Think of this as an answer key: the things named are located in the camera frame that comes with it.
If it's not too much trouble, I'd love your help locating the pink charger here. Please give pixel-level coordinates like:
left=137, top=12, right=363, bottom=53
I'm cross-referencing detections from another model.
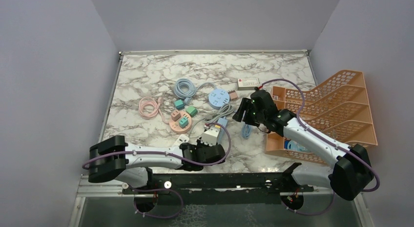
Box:
left=228, top=90, right=238, bottom=101

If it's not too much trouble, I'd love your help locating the orange plastic file rack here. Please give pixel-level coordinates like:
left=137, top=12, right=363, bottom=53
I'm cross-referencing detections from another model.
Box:
left=265, top=70, right=378, bottom=165

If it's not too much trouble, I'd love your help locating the grey bundled power cord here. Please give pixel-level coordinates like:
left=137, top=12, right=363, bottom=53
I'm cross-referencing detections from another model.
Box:
left=187, top=104, right=236, bottom=136

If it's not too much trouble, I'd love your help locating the blue usb cable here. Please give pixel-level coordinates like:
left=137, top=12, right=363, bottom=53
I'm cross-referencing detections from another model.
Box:
left=241, top=123, right=253, bottom=140

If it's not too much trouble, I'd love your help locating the teal charger plug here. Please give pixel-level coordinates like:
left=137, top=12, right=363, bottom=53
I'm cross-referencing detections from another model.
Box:
left=179, top=117, right=189, bottom=128
left=174, top=99, right=185, bottom=110

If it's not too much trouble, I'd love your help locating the pink round power strip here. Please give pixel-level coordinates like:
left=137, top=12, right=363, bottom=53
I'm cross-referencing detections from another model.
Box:
left=168, top=110, right=192, bottom=134

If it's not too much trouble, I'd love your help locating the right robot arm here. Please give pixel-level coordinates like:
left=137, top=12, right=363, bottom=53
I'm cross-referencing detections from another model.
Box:
left=232, top=89, right=380, bottom=201

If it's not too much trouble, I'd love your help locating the pink charger plug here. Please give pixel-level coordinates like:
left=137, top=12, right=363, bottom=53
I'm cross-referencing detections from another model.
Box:
left=170, top=110, right=181, bottom=122

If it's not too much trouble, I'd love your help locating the pink coiled power cord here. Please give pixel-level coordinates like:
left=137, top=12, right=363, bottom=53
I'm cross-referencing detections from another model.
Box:
left=138, top=97, right=170, bottom=124

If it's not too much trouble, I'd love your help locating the blue long power strip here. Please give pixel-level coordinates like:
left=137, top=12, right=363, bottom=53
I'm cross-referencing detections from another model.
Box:
left=216, top=117, right=228, bottom=144

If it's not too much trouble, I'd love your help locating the coiled blue power cord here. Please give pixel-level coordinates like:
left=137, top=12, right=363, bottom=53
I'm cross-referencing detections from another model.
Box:
left=174, top=78, right=217, bottom=105

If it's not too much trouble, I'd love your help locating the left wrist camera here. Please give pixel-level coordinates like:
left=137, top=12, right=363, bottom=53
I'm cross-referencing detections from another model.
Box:
left=197, top=126, right=220, bottom=146

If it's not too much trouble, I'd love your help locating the white red small box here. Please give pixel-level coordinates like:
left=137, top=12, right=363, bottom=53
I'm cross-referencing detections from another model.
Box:
left=237, top=78, right=260, bottom=91

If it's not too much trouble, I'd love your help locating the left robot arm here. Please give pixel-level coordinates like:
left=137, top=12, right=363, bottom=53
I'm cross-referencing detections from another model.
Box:
left=82, top=135, right=230, bottom=193

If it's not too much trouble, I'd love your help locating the white power strip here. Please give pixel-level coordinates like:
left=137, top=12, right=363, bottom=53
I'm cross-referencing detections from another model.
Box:
left=173, top=134, right=189, bottom=146

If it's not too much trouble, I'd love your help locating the green charger plug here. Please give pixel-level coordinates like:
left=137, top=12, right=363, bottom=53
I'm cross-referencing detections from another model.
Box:
left=186, top=106, right=198, bottom=117

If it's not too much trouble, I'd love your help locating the blue round power strip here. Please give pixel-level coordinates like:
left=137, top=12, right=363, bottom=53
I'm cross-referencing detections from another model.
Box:
left=208, top=89, right=230, bottom=109

